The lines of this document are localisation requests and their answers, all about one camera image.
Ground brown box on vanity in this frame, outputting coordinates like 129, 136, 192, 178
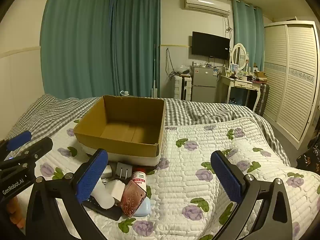
254, 71, 267, 83

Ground white flat mop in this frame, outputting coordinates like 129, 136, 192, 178
151, 44, 158, 98

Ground wide teal curtain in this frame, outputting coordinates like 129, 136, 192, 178
40, 0, 113, 100

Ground person's left hand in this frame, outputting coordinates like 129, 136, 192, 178
6, 195, 26, 230

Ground dark suitcase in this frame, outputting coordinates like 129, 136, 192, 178
255, 83, 270, 117

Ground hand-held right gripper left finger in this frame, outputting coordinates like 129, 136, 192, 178
25, 149, 109, 240

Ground black tube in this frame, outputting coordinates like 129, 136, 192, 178
82, 196, 123, 221

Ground oval vanity mirror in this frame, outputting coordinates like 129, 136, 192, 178
230, 43, 248, 70

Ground white air conditioner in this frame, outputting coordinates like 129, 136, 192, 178
184, 0, 231, 17

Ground white vanity table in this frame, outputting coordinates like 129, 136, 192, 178
220, 75, 263, 113

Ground white hard suitcase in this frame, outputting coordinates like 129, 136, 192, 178
174, 75, 192, 101

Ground hanging black cables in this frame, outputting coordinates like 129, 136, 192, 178
165, 48, 176, 78

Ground teal corner curtain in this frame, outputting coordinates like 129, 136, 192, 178
110, 0, 161, 98

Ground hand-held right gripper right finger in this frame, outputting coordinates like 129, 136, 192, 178
210, 151, 293, 240

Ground small white charger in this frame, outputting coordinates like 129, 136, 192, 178
100, 164, 118, 179

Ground phone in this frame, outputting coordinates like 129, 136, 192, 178
120, 179, 147, 218

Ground grey small fridge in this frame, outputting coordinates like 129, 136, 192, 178
189, 66, 220, 102

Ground translucent white cylinder bottle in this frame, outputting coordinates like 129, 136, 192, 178
91, 177, 115, 209

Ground white charger cube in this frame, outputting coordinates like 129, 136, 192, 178
105, 179, 125, 202

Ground grey gingham bed sheet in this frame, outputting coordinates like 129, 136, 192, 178
5, 94, 292, 167

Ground narrow teal curtain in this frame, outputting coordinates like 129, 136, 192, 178
231, 0, 265, 73

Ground white bottle with red label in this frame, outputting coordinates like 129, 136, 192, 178
132, 167, 147, 188

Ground white floral quilt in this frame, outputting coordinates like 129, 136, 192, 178
32, 116, 320, 240

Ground brown cardboard box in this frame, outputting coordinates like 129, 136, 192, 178
73, 95, 165, 167

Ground white louvred wardrobe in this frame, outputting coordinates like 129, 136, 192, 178
262, 20, 320, 150

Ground dark patterned cloth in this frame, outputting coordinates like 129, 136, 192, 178
296, 130, 320, 178

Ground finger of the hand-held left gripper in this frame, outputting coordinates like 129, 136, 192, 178
0, 131, 32, 160
0, 137, 53, 171

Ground black wall television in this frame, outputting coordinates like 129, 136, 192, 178
192, 31, 230, 60

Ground grey plug adapter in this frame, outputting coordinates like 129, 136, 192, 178
116, 162, 132, 180

